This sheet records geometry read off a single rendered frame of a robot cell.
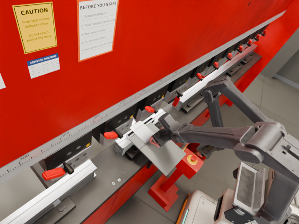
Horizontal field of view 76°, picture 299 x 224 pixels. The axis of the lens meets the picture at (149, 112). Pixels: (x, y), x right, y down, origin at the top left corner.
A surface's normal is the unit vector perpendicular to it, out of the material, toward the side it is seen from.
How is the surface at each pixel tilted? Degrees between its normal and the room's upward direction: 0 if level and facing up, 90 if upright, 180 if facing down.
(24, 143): 90
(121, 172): 0
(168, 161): 0
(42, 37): 90
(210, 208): 0
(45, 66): 90
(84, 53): 90
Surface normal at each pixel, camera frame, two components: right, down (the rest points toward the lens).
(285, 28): -0.66, 0.44
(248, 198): 0.25, -0.63
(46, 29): 0.72, 0.63
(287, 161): -0.04, -0.47
